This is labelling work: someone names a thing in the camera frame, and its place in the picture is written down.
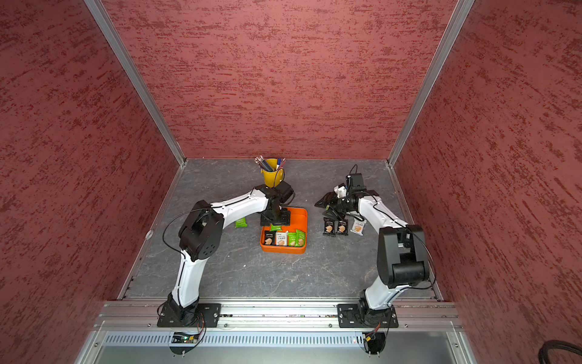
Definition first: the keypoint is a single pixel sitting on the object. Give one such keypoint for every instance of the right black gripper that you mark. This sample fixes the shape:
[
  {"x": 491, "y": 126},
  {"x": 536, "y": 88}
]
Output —
[{"x": 330, "y": 199}]

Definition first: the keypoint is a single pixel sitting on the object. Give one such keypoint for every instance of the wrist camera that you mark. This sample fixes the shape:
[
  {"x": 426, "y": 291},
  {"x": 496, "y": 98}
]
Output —
[
  {"x": 355, "y": 183},
  {"x": 285, "y": 192}
]

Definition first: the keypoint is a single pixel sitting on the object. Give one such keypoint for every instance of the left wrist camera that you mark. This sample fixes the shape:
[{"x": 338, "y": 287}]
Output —
[{"x": 285, "y": 192}]

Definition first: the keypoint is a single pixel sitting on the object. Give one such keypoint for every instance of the green cookie packet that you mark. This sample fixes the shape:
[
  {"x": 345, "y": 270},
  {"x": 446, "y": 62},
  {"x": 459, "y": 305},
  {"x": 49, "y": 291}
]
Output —
[{"x": 241, "y": 223}]

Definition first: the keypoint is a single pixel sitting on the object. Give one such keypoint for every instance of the aluminium front rail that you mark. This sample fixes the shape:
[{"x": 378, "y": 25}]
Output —
[{"x": 281, "y": 315}]

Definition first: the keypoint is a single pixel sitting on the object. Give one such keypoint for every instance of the white cookie packet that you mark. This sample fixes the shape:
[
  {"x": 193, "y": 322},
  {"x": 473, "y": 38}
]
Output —
[{"x": 281, "y": 239}]

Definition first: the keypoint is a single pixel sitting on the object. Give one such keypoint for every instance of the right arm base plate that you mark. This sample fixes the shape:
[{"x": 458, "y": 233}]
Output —
[{"x": 358, "y": 316}]

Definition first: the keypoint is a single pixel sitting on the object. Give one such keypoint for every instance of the yellow pencil cup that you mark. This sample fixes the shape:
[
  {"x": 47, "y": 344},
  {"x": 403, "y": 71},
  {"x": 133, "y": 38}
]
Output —
[{"x": 276, "y": 176}]

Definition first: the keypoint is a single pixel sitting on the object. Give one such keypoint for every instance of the orange storage box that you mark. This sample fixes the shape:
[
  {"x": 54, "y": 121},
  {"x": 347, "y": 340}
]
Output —
[{"x": 298, "y": 220}]

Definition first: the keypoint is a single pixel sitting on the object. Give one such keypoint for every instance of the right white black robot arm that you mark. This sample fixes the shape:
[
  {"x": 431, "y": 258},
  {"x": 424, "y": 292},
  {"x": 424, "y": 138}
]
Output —
[{"x": 402, "y": 258}]

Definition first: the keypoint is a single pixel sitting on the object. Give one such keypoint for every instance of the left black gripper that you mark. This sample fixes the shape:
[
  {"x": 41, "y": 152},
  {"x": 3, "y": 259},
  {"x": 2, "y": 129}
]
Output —
[{"x": 284, "y": 221}]

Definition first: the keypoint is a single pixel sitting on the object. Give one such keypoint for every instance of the coloured pencils bunch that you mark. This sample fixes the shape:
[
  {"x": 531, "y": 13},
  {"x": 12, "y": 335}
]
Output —
[{"x": 266, "y": 163}]

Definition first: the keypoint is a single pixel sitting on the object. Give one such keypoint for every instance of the white cookie packet outside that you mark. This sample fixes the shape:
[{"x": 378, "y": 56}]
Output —
[{"x": 358, "y": 227}]

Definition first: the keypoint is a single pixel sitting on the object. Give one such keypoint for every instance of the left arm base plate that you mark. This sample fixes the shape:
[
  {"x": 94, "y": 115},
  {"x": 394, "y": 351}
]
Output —
[{"x": 205, "y": 315}]

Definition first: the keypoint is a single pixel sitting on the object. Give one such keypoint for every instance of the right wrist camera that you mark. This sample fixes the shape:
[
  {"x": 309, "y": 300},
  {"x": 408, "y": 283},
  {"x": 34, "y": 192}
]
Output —
[{"x": 355, "y": 183}]

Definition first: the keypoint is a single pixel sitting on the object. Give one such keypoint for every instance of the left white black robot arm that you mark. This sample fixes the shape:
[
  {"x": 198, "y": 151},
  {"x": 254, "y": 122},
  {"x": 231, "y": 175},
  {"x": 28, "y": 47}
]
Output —
[{"x": 200, "y": 234}]

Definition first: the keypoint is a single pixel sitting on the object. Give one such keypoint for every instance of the black cookie packet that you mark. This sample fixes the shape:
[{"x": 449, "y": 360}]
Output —
[
  {"x": 329, "y": 227},
  {"x": 342, "y": 228},
  {"x": 269, "y": 238}
]

